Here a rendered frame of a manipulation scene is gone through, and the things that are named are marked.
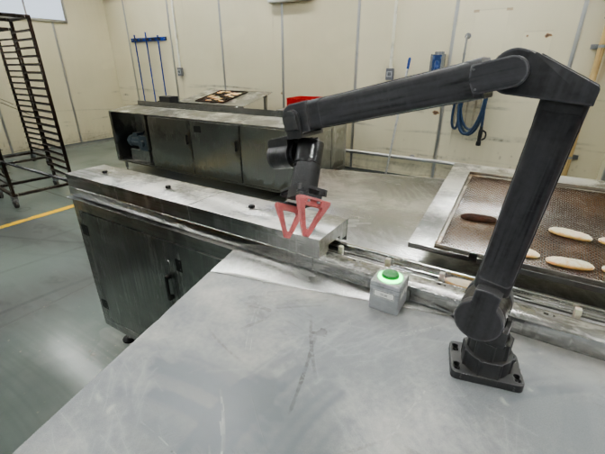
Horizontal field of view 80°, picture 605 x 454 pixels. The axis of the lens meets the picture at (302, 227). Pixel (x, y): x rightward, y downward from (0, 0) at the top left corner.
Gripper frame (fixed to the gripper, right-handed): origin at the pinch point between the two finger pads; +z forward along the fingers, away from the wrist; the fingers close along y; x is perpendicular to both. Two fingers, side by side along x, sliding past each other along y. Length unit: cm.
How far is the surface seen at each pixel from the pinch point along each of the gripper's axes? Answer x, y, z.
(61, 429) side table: 34, 1, 38
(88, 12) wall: 187, 637, -379
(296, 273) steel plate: -12.0, 23.9, 8.0
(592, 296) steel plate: -75, -15, 2
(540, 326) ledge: -48, -20, 11
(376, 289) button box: -22.2, 0.8, 8.7
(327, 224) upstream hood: -19.5, 24.7, -7.3
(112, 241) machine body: 39, 107, 7
